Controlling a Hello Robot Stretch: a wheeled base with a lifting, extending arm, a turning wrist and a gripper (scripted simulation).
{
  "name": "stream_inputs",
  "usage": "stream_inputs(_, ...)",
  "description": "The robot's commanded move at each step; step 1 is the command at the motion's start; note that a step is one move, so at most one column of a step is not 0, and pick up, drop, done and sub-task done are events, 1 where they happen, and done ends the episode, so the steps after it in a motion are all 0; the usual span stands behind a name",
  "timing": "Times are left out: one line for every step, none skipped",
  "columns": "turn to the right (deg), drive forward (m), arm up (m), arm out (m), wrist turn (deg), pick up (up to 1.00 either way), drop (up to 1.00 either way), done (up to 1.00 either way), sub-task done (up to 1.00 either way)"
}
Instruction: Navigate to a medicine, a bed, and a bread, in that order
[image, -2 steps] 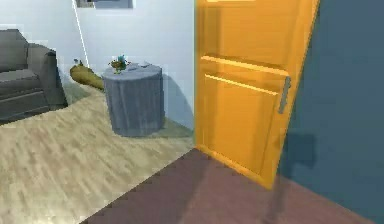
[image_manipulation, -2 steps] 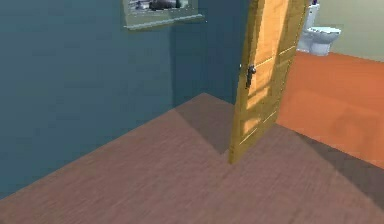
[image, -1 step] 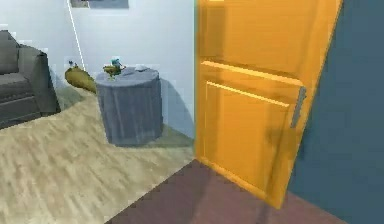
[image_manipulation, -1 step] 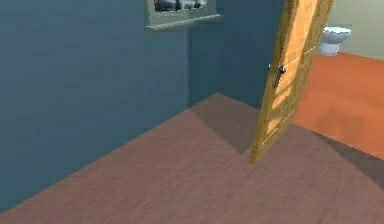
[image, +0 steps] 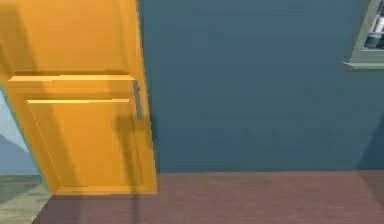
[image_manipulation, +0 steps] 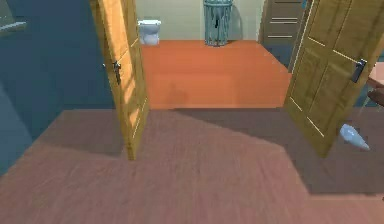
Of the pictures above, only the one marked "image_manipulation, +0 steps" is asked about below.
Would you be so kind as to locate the brown chest of drawers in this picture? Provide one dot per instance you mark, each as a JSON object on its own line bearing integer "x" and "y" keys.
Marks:
{"x": 282, "y": 21}

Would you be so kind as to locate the white toilet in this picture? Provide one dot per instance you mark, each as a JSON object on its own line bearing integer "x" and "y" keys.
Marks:
{"x": 149, "y": 31}

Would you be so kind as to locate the yellow wooden room door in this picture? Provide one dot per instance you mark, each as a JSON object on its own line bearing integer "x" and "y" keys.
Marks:
{"x": 128, "y": 66}
{"x": 333, "y": 73}

